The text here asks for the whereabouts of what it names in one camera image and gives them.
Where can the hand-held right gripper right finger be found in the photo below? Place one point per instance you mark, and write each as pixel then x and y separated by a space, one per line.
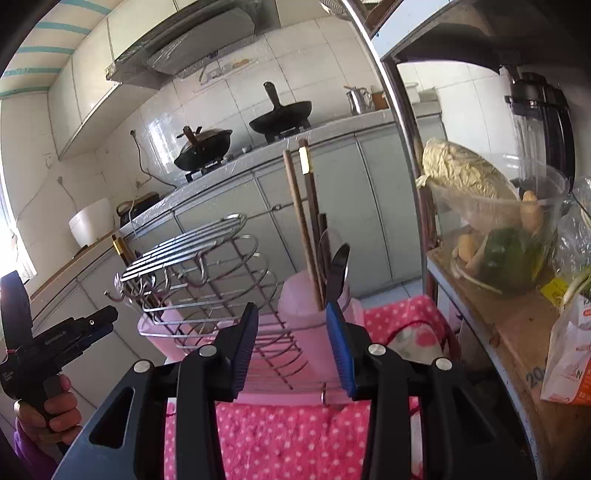
pixel 342 357

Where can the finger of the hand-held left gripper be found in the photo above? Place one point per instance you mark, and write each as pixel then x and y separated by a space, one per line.
pixel 90 339
pixel 99 314

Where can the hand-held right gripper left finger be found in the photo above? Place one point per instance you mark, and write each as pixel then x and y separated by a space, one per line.
pixel 242 353

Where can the pink plastic utensil cup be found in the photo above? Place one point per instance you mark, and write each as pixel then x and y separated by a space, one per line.
pixel 300 323

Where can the dark chopstick with gold band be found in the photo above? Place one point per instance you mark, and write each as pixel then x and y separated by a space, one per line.
pixel 312 190
pixel 121 247

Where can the light wooden chopstick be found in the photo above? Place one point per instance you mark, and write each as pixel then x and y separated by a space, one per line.
pixel 300 221

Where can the person's left forearm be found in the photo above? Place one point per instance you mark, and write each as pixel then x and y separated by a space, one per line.
pixel 32 457

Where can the person's left hand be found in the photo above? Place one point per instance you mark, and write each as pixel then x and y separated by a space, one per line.
pixel 60 406

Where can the pink plastic drip tray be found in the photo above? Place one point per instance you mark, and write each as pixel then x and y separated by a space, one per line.
pixel 286 398

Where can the black spoon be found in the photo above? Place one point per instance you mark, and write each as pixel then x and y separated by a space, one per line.
pixel 340 267

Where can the white rice cooker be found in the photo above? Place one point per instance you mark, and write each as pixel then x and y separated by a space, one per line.
pixel 92 224

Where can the pink polka dot blanket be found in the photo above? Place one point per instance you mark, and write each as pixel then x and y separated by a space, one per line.
pixel 277 443

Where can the black countertop appliance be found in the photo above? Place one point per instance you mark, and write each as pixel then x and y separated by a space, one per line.
pixel 138 207

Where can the metal spoon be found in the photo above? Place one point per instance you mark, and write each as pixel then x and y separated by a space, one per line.
pixel 330 240

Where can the plain dark chopstick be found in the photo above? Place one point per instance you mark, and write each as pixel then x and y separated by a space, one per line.
pixel 322 221

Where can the shelf unit with wooden board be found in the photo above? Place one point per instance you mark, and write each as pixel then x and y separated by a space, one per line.
pixel 508 332

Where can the lower kitchen cabinets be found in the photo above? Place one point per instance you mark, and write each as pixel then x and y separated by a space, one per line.
pixel 378 194

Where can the kitchen cabinets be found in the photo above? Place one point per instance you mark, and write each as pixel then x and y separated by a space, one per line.
pixel 378 194
pixel 92 78

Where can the green vegetable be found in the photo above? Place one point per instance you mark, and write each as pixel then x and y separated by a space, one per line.
pixel 508 258

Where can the black wok with lid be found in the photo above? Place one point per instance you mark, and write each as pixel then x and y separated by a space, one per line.
pixel 205 147

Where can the gas stove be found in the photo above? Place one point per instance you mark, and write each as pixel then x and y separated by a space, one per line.
pixel 272 136

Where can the napa cabbage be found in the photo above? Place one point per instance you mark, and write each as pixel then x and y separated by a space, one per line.
pixel 466 170

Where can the orange and white paper packet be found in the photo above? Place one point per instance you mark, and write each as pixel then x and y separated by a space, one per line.
pixel 570 360

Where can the upper kitchen cabinets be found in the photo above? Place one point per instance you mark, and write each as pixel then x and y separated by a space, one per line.
pixel 92 78

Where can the black frying pan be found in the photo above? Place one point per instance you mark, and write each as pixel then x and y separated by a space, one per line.
pixel 284 116

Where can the green onion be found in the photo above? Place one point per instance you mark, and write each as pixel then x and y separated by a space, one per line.
pixel 577 286

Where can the steel kettle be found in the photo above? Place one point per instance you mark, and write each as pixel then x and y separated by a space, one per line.
pixel 358 100

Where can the brown jar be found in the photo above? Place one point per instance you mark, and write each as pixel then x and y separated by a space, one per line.
pixel 380 99

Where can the clear plastic bag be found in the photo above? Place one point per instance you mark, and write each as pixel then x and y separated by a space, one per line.
pixel 575 230

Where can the clear plastic bowl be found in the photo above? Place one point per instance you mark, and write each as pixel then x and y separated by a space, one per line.
pixel 545 184

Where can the range hood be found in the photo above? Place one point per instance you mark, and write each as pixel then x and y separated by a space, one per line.
pixel 184 41

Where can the black blender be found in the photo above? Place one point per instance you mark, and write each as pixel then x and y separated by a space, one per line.
pixel 549 120

